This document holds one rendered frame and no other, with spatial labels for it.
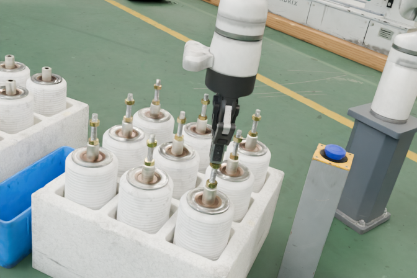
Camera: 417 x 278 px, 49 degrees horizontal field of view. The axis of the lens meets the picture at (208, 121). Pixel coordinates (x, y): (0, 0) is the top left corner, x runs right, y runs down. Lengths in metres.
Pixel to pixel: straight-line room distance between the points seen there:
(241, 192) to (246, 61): 0.31
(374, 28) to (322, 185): 2.09
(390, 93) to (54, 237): 0.81
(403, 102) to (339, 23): 1.91
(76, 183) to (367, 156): 0.71
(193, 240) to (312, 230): 0.27
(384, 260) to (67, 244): 0.74
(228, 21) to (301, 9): 2.60
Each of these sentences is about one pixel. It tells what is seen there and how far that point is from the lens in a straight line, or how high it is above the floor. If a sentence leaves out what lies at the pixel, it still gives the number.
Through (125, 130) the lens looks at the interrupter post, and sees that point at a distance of 0.95.
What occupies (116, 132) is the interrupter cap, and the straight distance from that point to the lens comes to 0.96.
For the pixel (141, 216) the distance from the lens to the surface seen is 0.82.
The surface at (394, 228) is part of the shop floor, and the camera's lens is 1.36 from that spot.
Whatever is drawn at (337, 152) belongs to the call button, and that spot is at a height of 0.33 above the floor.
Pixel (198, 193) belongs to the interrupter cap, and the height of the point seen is 0.25.
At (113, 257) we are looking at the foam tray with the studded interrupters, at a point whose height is 0.12.
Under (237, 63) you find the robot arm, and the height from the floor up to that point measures 0.51.
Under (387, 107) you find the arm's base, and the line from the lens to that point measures 1.18.
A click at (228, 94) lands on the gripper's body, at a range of 0.66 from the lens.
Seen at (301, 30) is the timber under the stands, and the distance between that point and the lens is 3.13.
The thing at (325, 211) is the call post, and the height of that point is 0.21.
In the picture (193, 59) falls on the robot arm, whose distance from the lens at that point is 0.63.
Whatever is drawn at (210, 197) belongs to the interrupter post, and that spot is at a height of 0.27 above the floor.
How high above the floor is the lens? 0.70
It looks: 25 degrees down
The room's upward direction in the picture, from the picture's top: 10 degrees clockwise
